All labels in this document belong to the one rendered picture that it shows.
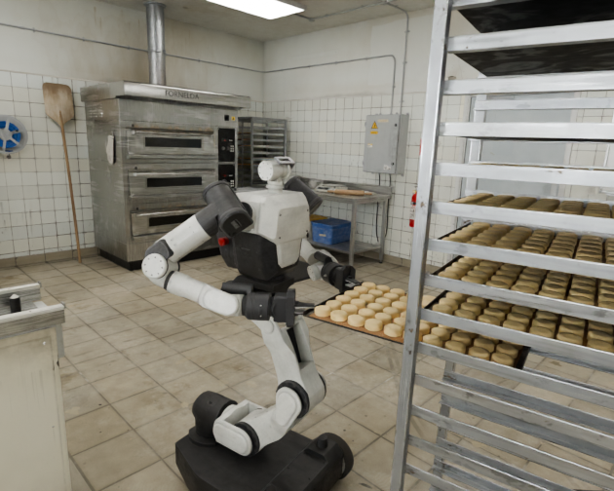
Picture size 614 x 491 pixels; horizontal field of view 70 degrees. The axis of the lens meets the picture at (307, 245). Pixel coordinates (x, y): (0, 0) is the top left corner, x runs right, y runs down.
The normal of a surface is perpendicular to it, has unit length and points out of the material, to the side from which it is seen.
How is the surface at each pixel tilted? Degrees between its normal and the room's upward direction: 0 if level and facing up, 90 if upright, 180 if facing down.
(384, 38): 90
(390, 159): 90
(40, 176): 90
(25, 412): 90
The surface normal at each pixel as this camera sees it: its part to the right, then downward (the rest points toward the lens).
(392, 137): -0.71, 0.13
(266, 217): 0.19, 0.15
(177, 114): 0.71, 0.18
